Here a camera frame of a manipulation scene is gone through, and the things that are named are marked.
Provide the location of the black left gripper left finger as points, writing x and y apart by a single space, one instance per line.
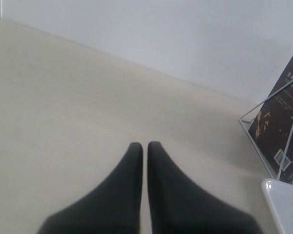
113 207

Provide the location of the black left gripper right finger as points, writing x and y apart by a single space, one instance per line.
179 206

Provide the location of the dark brown spine book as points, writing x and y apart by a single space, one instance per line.
272 129

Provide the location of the white plastic tray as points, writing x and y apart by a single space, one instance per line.
279 197

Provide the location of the white wire book rack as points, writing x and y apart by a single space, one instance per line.
246 121

